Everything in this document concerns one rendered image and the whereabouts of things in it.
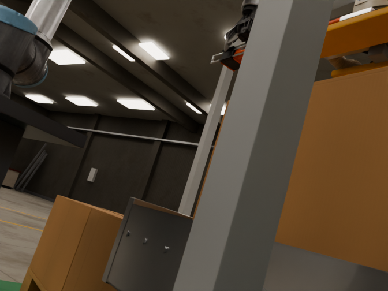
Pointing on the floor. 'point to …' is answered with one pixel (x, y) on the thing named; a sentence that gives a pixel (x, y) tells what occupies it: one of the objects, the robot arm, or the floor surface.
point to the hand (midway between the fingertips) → (234, 58)
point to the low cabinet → (10, 178)
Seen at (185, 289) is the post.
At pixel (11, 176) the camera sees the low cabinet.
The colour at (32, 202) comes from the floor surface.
